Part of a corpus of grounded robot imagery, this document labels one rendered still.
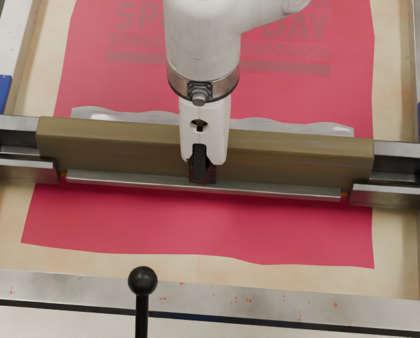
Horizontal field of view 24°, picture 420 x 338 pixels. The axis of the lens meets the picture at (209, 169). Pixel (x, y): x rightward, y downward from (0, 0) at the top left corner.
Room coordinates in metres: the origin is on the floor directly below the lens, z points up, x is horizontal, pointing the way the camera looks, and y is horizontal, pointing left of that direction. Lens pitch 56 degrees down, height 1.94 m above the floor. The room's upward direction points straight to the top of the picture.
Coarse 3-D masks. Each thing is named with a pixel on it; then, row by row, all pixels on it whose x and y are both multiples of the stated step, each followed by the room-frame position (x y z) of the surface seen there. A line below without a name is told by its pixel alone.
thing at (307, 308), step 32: (32, 0) 0.93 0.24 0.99; (416, 0) 0.93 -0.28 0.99; (0, 32) 0.87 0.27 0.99; (32, 32) 0.90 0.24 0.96; (416, 32) 0.87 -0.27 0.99; (0, 64) 0.81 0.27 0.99; (416, 64) 0.81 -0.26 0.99; (416, 96) 0.76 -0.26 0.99; (416, 128) 0.72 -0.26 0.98; (0, 288) 0.49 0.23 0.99; (32, 288) 0.49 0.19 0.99; (64, 288) 0.49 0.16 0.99; (96, 288) 0.49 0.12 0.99; (128, 288) 0.49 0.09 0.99; (160, 288) 0.49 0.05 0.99; (192, 288) 0.49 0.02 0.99; (224, 288) 0.49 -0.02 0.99; (256, 288) 0.49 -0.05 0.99; (192, 320) 0.46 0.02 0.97; (224, 320) 0.46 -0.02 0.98; (256, 320) 0.46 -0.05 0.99; (288, 320) 0.46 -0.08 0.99; (320, 320) 0.46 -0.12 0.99; (352, 320) 0.46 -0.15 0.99; (384, 320) 0.46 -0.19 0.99; (416, 320) 0.46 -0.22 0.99
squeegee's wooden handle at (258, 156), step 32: (64, 128) 0.66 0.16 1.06; (96, 128) 0.66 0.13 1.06; (128, 128) 0.66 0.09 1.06; (160, 128) 0.66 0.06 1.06; (64, 160) 0.65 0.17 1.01; (96, 160) 0.65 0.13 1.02; (128, 160) 0.64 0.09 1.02; (160, 160) 0.64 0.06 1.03; (256, 160) 0.63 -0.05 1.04; (288, 160) 0.63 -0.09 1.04; (320, 160) 0.62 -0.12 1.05; (352, 160) 0.62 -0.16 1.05
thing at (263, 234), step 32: (352, 0) 0.96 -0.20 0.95; (352, 32) 0.90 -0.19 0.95; (352, 64) 0.84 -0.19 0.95; (256, 96) 0.79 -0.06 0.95; (288, 96) 0.79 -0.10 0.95; (320, 96) 0.79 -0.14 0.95; (352, 96) 0.79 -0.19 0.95; (224, 224) 0.60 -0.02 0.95; (256, 224) 0.60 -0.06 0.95; (288, 224) 0.60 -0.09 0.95; (320, 224) 0.60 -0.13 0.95; (352, 224) 0.60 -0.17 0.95; (224, 256) 0.55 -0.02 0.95; (256, 256) 0.55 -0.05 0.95; (288, 256) 0.55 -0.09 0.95; (320, 256) 0.55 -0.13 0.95; (352, 256) 0.55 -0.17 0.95
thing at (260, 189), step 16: (80, 176) 0.64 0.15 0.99; (96, 176) 0.64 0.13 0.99; (112, 176) 0.64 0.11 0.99; (128, 176) 0.64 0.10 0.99; (144, 176) 0.64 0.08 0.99; (160, 176) 0.64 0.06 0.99; (176, 176) 0.64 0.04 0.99; (224, 192) 0.62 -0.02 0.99; (240, 192) 0.62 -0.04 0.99; (256, 192) 0.62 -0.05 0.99; (272, 192) 0.62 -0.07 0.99; (288, 192) 0.62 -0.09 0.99; (304, 192) 0.62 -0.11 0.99; (320, 192) 0.62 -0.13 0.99; (336, 192) 0.62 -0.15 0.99
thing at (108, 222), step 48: (96, 0) 0.96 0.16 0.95; (96, 48) 0.87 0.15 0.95; (96, 96) 0.79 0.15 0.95; (144, 96) 0.79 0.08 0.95; (48, 192) 0.64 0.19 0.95; (96, 192) 0.64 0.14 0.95; (144, 192) 0.64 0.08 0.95; (192, 192) 0.64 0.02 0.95; (48, 240) 0.58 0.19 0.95; (96, 240) 0.58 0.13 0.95; (144, 240) 0.58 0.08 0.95; (192, 240) 0.58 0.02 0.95
